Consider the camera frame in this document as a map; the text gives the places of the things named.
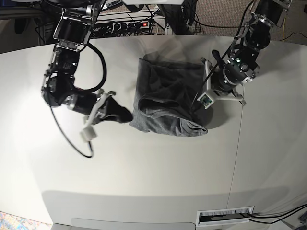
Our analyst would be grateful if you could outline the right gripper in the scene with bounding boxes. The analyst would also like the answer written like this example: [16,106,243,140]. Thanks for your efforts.
[68,93,133,125]

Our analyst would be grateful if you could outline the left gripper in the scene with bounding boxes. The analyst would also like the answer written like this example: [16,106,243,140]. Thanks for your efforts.
[212,66,242,92]

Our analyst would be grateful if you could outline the grey T-shirt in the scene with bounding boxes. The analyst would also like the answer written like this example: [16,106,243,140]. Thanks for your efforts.
[130,57,208,138]

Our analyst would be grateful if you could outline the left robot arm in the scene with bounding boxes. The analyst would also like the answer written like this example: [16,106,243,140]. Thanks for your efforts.
[210,0,292,93]

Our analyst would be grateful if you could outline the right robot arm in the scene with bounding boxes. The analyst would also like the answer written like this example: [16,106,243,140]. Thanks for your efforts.
[41,0,133,125]

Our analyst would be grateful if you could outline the black foot pedal right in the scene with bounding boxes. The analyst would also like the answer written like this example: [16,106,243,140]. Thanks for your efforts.
[104,0,123,9]

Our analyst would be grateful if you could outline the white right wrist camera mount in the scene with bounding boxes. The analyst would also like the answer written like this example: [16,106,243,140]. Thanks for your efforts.
[80,91,116,142]

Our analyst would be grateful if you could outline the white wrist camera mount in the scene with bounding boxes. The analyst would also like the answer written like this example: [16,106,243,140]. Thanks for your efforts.
[80,91,116,142]
[196,57,246,109]

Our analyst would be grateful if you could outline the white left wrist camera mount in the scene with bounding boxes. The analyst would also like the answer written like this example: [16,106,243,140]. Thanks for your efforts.
[196,57,246,109]

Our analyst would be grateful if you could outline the black power strip red switch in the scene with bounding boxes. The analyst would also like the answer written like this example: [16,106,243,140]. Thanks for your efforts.
[90,21,154,39]

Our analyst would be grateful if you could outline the table cable grommet slot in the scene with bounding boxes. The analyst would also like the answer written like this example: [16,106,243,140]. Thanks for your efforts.
[196,206,254,227]

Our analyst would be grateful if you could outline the black cables at table edge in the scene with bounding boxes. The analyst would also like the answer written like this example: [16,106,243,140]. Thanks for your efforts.
[247,203,307,223]

